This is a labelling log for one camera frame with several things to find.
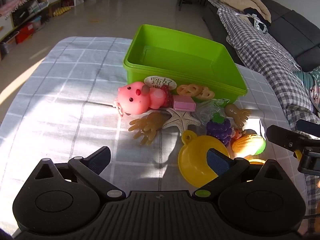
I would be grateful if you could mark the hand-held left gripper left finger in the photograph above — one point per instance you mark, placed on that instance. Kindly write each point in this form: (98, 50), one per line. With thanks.
(100, 158)

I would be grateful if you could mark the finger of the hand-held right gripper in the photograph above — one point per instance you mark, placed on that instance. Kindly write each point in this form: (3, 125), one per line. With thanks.
(287, 140)
(310, 128)

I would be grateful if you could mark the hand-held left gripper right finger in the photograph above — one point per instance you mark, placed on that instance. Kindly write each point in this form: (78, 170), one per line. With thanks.
(217, 162)

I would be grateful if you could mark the yellow plastic funnel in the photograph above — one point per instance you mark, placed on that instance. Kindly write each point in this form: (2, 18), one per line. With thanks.
(192, 160)

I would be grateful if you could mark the purple toy grapes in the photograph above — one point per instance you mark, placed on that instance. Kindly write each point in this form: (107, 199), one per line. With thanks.
(220, 130)

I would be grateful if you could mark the green toy melon half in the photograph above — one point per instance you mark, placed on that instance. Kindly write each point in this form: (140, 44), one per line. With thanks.
(246, 143)

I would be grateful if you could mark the clear plastic cup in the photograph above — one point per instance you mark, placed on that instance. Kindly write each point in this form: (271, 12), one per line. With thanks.
(206, 112)

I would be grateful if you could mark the translucent rubber hand toy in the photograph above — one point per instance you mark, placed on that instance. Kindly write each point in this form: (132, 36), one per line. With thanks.
(236, 112)
(150, 125)

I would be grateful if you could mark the white starfish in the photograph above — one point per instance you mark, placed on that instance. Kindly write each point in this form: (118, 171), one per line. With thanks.
(181, 120)

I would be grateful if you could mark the small pink box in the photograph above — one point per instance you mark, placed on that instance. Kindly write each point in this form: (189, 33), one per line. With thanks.
(183, 103)

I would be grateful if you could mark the pink rubber toy animal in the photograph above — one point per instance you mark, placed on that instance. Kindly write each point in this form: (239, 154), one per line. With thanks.
(136, 97)

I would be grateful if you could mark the green plastic bin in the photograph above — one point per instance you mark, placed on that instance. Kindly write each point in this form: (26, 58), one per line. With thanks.
(175, 62)

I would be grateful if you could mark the teal floral cushion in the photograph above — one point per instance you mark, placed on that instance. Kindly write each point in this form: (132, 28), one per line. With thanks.
(312, 85)

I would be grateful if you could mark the toy pretzel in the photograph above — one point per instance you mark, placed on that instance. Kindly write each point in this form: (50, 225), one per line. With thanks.
(208, 95)
(180, 90)

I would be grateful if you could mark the grey grid tablecloth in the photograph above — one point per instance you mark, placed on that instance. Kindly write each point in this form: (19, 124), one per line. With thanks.
(62, 92)

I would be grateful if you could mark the grey checked blanket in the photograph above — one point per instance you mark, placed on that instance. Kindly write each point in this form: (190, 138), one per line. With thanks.
(262, 55)

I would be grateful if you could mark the dark grey sofa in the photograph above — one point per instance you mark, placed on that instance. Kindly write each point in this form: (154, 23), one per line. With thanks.
(295, 37)

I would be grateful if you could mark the red box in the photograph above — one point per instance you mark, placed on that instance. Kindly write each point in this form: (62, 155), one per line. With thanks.
(23, 33)

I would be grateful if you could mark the beige blanket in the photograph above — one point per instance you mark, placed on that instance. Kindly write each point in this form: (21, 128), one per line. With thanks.
(240, 0)

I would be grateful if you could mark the clear plastic storage box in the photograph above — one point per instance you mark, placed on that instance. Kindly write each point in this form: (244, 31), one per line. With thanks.
(36, 23)

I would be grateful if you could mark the row of yellow toys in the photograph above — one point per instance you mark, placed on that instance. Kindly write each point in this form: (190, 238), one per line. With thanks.
(61, 12)

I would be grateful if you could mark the white and pink box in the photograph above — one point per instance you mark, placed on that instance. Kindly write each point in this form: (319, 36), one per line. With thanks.
(73, 0)

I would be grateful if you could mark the black speaker box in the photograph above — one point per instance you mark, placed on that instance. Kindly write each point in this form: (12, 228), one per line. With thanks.
(22, 16)

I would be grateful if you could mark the pink patterned cloth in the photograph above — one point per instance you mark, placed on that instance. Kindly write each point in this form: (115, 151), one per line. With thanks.
(15, 3)

